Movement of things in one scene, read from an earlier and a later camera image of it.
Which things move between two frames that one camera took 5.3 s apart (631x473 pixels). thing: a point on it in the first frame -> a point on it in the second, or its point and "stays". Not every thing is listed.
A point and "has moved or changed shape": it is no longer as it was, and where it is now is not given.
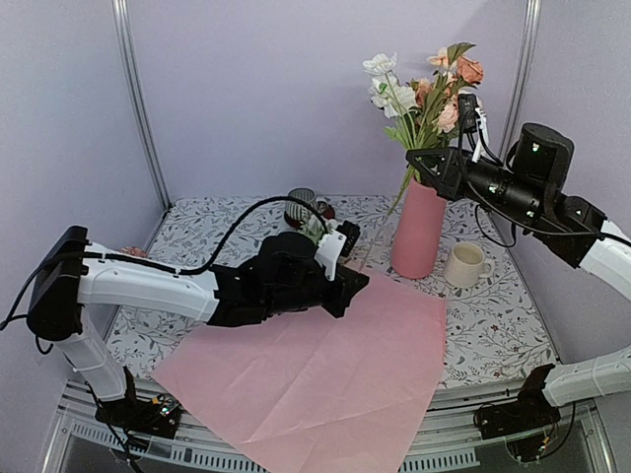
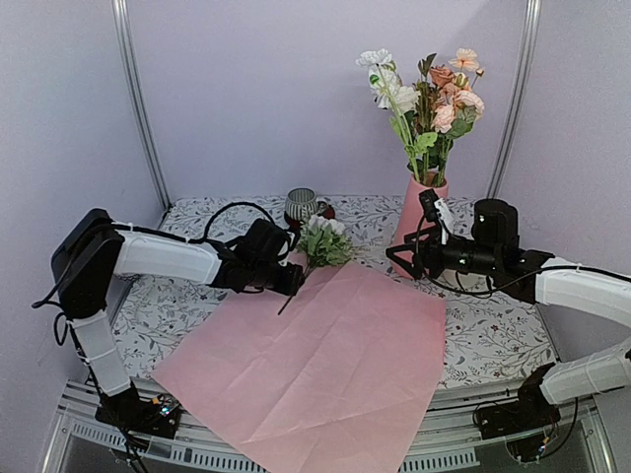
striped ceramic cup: [296, 210] stays
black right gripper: [448, 180] -> [436, 262]
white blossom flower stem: [396, 98] has moved or changed shape
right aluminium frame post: [521, 79] stays
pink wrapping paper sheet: [312, 392] stays
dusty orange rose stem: [436, 101] has moved or changed shape
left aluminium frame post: [139, 99] stays
